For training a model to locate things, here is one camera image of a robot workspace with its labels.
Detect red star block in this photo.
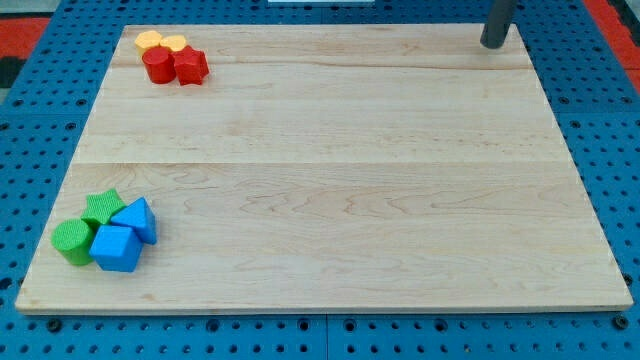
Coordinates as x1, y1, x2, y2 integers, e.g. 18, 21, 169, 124
172, 45, 209, 85

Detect green star block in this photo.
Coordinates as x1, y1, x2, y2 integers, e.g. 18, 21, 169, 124
81, 188, 126, 232

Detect light wooden board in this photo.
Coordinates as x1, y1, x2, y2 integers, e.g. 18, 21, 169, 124
15, 23, 633, 315

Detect blue triangle block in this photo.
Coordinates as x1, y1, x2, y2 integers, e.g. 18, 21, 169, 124
110, 197, 157, 245

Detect yellow heart block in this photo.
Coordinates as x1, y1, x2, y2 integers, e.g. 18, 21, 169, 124
159, 35, 188, 52

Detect red cylinder block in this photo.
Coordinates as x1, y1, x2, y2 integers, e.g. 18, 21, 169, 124
142, 47, 176, 84

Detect blue cube block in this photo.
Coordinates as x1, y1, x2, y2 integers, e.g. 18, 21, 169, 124
89, 225, 143, 272

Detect yellow hexagon block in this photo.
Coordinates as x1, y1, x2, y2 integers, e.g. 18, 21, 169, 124
134, 30, 163, 57

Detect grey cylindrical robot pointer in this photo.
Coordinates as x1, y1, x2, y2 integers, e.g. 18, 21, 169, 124
480, 0, 517, 49

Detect green cylinder block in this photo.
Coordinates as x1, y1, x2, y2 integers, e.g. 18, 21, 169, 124
51, 218, 95, 266

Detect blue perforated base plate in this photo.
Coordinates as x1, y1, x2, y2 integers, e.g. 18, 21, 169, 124
1, 0, 639, 359

